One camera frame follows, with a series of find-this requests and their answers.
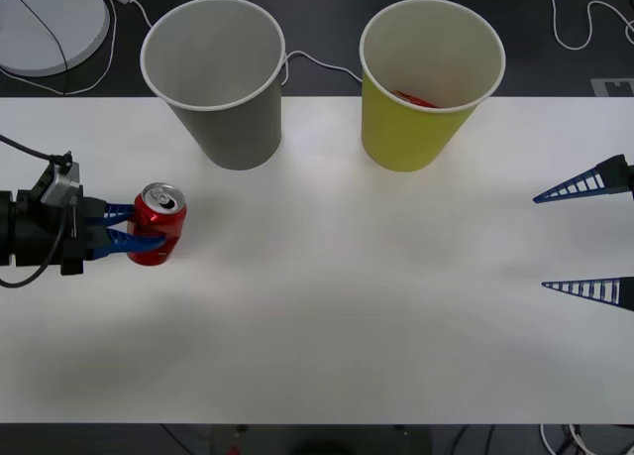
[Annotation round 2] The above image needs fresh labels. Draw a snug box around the thin black cable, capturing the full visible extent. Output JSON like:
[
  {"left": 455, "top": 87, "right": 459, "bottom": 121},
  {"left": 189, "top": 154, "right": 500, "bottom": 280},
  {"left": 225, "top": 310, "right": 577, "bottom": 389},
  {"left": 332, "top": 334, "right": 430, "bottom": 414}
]
[{"left": 9, "top": 0, "right": 70, "bottom": 97}]

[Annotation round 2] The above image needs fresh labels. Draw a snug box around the white power strip cable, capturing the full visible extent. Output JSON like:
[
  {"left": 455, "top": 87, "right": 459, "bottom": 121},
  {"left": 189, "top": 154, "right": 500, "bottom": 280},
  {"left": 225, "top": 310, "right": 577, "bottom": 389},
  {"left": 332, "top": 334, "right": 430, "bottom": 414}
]
[{"left": 128, "top": 0, "right": 367, "bottom": 87}]

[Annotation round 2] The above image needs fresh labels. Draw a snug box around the white cable bundle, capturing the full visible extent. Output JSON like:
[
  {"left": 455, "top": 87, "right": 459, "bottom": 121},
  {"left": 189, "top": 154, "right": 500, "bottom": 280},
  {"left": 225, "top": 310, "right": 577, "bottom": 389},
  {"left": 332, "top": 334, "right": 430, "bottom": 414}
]
[{"left": 538, "top": 422, "right": 634, "bottom": 455}]

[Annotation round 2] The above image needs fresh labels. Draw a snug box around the white wavy cable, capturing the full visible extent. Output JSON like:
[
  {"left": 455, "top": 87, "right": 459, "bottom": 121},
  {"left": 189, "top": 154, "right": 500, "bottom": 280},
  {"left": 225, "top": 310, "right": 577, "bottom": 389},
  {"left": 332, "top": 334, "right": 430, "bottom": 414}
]
[{"left": 544, "top": 0, "right": 634, "bottom": 53}]

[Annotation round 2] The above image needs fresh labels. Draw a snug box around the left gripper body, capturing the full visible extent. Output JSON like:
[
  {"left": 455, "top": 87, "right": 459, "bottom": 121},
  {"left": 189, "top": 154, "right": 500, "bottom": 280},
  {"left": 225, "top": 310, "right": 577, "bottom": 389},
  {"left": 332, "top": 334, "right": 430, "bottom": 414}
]
[{"left": 16, "top": 188, "right": 87, "bottom": 278}]

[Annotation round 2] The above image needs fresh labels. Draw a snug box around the yellow-green plastic bin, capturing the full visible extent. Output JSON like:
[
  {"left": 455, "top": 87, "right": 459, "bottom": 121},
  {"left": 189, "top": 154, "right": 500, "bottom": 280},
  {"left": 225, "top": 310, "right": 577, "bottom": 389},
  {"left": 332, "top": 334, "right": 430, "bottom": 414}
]
[{"left": 359, "top": 0, "right": 507, "bottom": 173}]

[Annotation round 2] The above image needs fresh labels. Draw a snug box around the red can with white print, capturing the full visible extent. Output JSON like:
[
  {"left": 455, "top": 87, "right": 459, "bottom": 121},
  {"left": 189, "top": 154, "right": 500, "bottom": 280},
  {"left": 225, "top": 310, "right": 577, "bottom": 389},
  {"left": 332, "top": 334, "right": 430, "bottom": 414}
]
[{"left": 392, "top": 89, "right": 442, "bottom": 110}]

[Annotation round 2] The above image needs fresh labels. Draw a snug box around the grey plastic bin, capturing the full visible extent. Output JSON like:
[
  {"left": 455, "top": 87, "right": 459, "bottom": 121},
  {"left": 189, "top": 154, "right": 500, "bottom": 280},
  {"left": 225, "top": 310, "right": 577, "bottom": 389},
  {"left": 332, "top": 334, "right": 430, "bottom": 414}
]
[{"left": 140, "top": 0, "right": 288, "bottom": 171}]

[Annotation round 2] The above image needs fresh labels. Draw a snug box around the thin white cable loop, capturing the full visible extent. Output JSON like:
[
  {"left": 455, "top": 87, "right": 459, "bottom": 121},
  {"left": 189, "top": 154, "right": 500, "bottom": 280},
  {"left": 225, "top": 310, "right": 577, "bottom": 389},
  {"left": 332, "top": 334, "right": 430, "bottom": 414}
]
[{"left": 0, "top": 0, "right": 119, "bottom": 98}]

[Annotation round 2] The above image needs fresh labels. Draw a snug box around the white round disc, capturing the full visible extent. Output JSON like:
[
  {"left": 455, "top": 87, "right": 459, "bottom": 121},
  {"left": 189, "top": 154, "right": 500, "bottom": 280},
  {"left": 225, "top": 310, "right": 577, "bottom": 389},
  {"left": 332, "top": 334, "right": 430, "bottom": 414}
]
[{"left": 0, "top": 0, "right": 112, "bottom": 78}]

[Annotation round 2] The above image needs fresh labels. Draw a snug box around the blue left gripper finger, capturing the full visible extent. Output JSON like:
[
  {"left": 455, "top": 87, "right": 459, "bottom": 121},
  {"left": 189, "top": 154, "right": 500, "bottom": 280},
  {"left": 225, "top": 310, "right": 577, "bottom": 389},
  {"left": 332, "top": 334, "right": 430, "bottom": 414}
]
[
  {"left": 84, "top": 224, "right": 168, "bottom": 263},
  {"left": 82, "top": 198, "right": 137, "bottom": 226}
]

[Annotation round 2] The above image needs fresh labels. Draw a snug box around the red drink can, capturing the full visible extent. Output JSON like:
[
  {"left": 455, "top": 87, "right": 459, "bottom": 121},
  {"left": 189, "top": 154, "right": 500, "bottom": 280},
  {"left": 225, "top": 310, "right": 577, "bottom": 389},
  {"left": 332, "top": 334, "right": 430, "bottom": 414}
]
[{"left": 127, "top": 180, "right": 188, "bottom": 268}]

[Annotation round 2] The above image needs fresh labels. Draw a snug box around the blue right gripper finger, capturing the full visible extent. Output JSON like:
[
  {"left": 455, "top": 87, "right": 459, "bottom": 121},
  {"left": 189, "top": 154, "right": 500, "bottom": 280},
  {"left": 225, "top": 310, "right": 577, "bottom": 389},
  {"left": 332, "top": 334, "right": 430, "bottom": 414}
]
[
  {"left": 532, "top": 154, "right": 629, "bottom": 205},
  {"left": 540, "top": 276, "right": 634, "bottom": 313}
]

